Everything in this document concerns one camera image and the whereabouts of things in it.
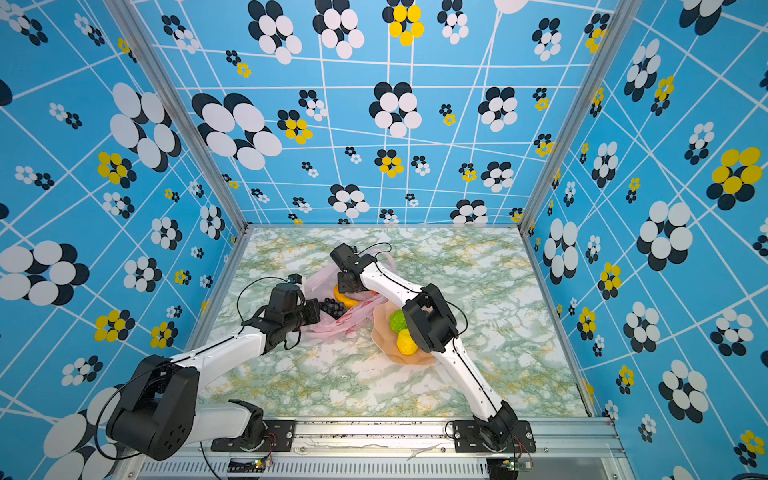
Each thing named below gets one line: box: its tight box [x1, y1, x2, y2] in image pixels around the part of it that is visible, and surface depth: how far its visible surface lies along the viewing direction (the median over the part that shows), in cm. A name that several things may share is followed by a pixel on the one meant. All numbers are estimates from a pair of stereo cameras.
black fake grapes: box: [320, 297, 347, 320], surface depth 94 cm
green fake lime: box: [389, 309, 408, 334], surface depth 89 cm
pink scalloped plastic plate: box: [371, 301, 437, 365], surface depth 88 cm
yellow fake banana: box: [333, 284, 361, 309], surface depth 97 cm
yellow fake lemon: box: [396, 328, 419, 356], surface depth 85 cm
